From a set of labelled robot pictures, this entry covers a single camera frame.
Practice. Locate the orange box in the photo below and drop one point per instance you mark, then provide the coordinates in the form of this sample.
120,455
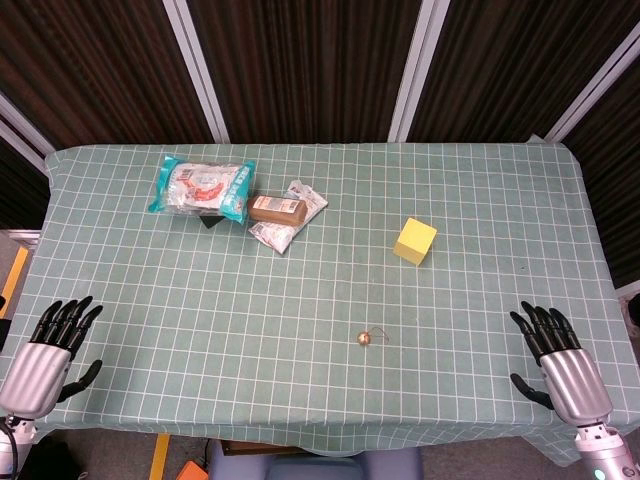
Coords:
191,471

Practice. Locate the green checked tablecloth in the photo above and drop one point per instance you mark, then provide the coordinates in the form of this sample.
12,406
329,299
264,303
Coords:
320,310

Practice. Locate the brown rectangular snack bar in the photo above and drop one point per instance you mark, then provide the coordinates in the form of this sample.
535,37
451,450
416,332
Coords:
276,208

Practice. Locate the brown wooden board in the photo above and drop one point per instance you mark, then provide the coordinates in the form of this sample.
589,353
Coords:
260,446

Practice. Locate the yellow foam cube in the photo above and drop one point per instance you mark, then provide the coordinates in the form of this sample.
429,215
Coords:
415,240

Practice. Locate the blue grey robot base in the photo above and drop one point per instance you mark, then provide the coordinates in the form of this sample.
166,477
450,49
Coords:
315,462

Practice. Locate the yellow floor tape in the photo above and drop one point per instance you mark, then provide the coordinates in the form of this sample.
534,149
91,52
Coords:
159,456

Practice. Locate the white partition frame post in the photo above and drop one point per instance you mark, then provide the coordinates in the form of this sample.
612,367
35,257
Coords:
419,70
197,70
22,135
592,87

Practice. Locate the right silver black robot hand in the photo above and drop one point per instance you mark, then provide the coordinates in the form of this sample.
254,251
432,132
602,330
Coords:
575,380

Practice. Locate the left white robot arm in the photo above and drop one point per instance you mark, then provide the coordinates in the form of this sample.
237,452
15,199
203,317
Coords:
11,440

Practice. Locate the small black flat object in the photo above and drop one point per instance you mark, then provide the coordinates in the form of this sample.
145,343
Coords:
212,220

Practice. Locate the teal white snack bag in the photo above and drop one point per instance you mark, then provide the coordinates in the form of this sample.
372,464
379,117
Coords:
202,189

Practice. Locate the small gold ball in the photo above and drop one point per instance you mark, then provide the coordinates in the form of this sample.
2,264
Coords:
363,338

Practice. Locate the silver red foil packet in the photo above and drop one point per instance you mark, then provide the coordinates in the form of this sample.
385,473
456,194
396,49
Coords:
289,220

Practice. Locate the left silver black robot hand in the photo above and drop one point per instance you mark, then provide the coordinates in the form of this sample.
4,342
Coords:
36,370

